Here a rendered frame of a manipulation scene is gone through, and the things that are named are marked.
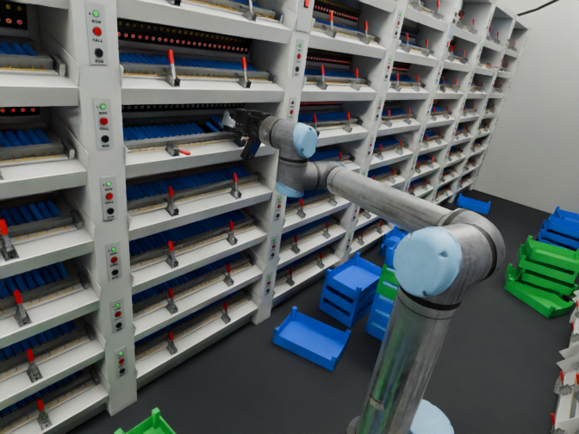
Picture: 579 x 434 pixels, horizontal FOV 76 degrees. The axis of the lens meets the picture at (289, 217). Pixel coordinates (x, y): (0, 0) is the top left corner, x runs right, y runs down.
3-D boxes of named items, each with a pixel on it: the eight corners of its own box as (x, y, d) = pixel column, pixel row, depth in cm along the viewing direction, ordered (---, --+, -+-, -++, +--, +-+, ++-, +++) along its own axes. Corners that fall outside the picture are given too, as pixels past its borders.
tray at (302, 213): (350, 206, 211) (361, 187, 203) (278, 235, 167) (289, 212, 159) (325, 185, 219) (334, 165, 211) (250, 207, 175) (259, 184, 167)
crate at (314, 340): (348, 344, 175) (351, 330, 172) (333, 372, 158) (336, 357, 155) (291, 318, 186) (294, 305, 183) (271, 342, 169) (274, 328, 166)
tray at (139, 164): (275, 153, 144) (283, 132, 138) (122, 179, 100) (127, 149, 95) (242, 126, 152) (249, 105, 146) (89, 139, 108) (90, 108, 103)
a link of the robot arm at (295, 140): (298, 162, 105) (303, 127, 101) (266, 151, 112) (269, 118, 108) (317, 158, 112) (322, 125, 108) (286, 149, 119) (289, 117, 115)
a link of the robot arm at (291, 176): (314, 198, 116) (320, 159, 111) (283, 201, 110) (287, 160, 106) (300, 188, 123) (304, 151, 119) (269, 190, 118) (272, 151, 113)
